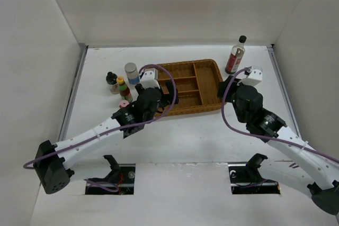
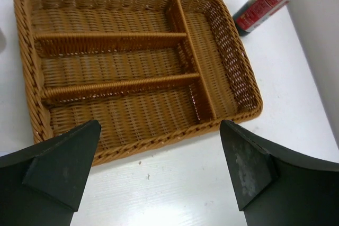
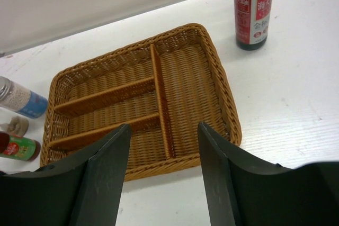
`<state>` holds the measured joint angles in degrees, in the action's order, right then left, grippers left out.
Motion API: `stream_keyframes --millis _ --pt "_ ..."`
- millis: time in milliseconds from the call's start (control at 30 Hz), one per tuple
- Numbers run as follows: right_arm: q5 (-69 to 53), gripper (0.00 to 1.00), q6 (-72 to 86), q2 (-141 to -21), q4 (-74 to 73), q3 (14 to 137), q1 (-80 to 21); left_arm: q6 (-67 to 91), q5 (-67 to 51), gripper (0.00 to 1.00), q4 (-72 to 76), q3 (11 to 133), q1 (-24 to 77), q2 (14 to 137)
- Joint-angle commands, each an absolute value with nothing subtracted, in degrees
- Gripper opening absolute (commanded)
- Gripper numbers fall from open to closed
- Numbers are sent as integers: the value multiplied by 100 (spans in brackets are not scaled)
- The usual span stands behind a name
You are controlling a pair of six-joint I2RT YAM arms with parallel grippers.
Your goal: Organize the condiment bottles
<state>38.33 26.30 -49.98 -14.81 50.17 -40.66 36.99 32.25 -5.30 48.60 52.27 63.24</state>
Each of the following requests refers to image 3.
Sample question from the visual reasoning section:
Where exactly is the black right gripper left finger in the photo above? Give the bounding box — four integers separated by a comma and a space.
1, 124, 131, 225

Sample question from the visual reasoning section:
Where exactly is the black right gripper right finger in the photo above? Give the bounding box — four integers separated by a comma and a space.
198, 122, 338, 225

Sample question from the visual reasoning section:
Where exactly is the green label sauce bottle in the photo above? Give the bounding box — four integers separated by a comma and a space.
1, 132, 41, 161

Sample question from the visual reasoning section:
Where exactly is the black cap spice shaker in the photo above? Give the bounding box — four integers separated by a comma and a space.
1, 116, 29, 137

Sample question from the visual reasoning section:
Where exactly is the blue label white pepper jar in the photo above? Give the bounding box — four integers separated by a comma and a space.
1, 76, 48, 119

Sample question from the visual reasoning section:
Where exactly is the dark soy sauce bottle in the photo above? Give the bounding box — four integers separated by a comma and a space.
234, 0, 272, 51

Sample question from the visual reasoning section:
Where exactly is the brown wicker divided basket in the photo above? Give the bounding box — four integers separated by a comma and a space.
40, 23, 242, 181

